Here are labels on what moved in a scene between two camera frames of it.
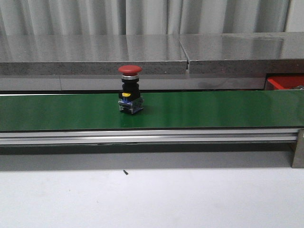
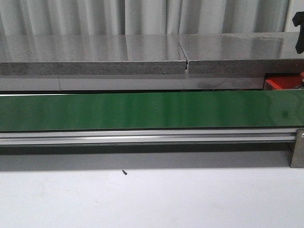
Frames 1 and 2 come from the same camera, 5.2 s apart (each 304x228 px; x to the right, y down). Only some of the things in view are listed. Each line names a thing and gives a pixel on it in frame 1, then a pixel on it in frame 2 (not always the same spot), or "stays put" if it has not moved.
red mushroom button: [130, 101] to [302, 75]
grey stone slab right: [249, 53] stays put
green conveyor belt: [162, 110] stays put
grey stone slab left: [85, 54] stays put
